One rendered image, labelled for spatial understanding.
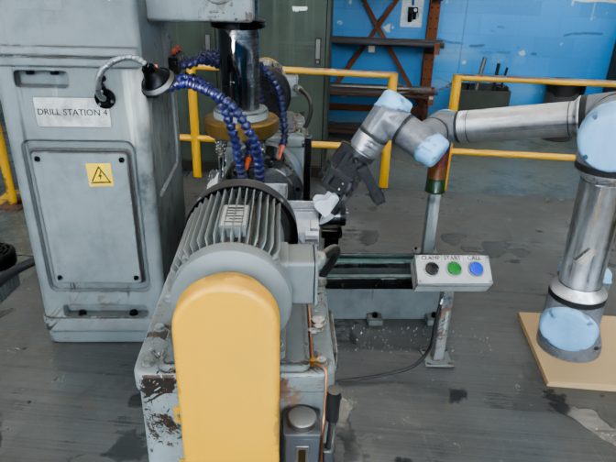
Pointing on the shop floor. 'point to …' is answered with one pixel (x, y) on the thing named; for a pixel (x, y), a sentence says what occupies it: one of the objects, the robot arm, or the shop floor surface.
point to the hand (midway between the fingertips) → (324, 221)
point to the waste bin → (555, 93)
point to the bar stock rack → (394, 61)
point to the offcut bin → (483, 93)
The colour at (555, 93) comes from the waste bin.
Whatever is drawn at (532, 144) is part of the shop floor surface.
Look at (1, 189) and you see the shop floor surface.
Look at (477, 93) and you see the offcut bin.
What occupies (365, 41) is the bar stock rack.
